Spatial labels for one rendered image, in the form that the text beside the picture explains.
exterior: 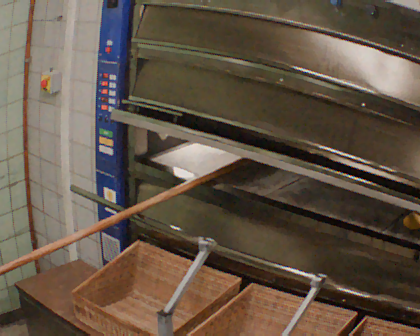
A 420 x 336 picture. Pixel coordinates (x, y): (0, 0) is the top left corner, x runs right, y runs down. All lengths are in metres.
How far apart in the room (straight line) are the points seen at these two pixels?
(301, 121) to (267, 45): 0.30
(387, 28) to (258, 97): 0.74
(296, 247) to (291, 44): 0.77
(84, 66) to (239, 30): 0.92
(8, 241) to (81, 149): 0.84
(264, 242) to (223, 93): 0.56
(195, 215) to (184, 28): 0.76
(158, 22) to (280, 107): 0.65
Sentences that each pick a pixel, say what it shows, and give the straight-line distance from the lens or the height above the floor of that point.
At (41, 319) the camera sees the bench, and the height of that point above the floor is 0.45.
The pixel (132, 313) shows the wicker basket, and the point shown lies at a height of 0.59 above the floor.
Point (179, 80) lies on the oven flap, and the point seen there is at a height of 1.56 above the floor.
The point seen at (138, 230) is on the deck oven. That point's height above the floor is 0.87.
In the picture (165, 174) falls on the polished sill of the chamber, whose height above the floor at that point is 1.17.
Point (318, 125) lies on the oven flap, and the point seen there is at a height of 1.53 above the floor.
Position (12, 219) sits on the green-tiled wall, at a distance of 4.42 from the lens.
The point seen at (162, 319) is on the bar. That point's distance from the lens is 2.94.
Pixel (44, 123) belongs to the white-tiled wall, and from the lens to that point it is 4.16.
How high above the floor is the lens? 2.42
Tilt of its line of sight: 20 degrees down
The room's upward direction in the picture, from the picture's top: 1 degrees clockwise
